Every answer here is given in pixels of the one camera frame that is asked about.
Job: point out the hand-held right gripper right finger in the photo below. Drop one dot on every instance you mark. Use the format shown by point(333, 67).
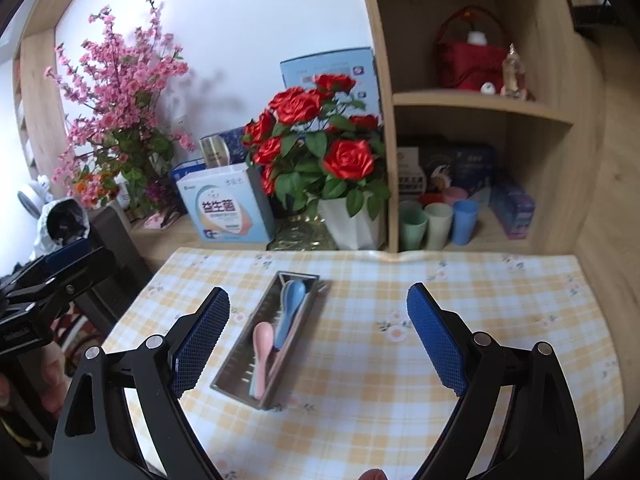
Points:
point(437, 340)

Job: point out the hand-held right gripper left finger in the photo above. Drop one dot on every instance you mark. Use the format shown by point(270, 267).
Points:
point(200, 345)

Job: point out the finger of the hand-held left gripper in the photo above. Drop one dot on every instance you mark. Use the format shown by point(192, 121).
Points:
point(75, 280)
point(67, 255)

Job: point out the stainless steel utensil tray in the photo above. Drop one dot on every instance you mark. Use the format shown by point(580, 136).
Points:
point(235, 370)

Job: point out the pink plastic spoon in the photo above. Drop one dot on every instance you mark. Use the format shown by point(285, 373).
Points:
point(262, 340)

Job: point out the blue plastic spoon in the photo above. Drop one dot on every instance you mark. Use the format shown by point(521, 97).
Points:
point(290, 300)

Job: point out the person's left hand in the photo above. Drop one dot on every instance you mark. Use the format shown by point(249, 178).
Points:
point(52, 375)

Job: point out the person's right hand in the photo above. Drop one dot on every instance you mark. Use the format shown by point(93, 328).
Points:
point(372, 475)

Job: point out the grey jacket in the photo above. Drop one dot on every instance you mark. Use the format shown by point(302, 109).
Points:
point(45, 225)

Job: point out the red patterned cloth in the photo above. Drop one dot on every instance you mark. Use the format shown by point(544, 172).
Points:
point(75, 325)

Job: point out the black office chair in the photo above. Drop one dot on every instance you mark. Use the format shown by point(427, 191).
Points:
point(117, 240)

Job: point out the white fan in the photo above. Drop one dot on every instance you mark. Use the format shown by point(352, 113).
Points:
point(30, 197)

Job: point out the yellow checkered floral tablecloth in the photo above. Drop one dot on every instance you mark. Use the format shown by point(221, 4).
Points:
point(360, 385)

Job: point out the beige plastic cup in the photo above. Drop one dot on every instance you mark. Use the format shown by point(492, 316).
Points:
point(439, 227)

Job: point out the green plastic cup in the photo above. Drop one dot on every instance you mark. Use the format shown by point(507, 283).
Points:
point(412, 227)

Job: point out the blue plastic cup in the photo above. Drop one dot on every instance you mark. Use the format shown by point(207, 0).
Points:
point(466, 222)

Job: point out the white box with orange print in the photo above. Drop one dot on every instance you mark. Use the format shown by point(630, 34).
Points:
point(225, 205)

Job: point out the blue and white box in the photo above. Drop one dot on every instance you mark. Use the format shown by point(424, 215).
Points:
point(185, 167)

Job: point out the pink plastic cup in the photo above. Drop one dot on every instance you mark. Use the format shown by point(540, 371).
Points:
point(456, 194)

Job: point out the purple printed box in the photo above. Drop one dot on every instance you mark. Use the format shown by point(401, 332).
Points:
point(515, 210)

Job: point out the white labelled box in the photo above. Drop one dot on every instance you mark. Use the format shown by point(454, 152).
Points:
point(410, 170)

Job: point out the dark printed box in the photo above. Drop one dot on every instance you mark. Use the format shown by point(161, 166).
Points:
point(470, 160)

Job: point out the pink cherry blossom arrangement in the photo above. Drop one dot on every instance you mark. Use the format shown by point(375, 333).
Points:
point(120, 75)

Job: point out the red rose plant white pot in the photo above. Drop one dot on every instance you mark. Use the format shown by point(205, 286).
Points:
point(347, 160)

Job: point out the small white figurine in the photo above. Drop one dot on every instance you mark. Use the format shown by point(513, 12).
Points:
point(487, 88)

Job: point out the clear glass bottle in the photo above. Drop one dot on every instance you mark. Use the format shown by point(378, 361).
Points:
point(514, 72)

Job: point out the wooden shelf unit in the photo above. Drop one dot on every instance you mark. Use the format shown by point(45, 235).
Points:
point(377, 60)

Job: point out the tall light blue box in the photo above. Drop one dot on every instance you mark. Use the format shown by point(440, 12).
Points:
point(300, 67)

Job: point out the black appliance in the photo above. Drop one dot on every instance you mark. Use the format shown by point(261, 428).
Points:
point(595, 17)

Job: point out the white wall socket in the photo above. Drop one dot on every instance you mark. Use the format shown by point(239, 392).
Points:
point(180, 121)

